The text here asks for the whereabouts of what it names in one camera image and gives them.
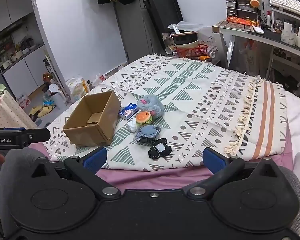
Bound black flat monitor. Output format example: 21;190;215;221
143;0;184;51

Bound red plastic basket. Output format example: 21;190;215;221
175;43;209;59

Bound clear plastic bag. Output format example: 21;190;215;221
66;77;91;101

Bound dotted beige cloth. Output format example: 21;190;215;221
0;89;38;130

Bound red patterned box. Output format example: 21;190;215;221
226;16;260;27

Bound grey fabric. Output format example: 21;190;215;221
0;146;300;237

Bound burger plush toy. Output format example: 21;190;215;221
135;111;153;126

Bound patterned tasselled blanket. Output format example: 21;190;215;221
42;53;288;173

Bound white kettle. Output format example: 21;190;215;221
48;83;67;105

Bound brown cardboard box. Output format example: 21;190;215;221
62;90;122;147

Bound grey plush toy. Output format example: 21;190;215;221
137;94;166;118

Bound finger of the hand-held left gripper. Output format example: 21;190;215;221
24;128;51;146

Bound blue tissue packet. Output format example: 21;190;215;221
118;103;141;120

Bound blue denim scrunchie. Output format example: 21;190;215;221
135;125;162;143

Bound grey drawer organizer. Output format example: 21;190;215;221
225;0;259;22

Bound pink bedsheet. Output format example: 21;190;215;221
27;126;293;191

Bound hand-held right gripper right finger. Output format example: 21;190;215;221
186;147;281;199

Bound white desk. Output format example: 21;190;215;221
212;19;300;70

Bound black flower-shaped cloth pad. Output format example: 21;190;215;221
148;138;173;160

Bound white bundle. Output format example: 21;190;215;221
126;119;138;133

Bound grey storage cabinet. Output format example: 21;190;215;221
0;0;56;99

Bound round cooking pot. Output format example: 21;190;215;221
170;31;199;49

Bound white bedding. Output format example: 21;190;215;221
284;89;300;164

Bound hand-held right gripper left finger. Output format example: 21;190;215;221
30;147;122;201

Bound yellow slippers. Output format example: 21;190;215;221
29;105;53;118

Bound brown flat board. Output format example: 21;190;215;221
212;20;254;33

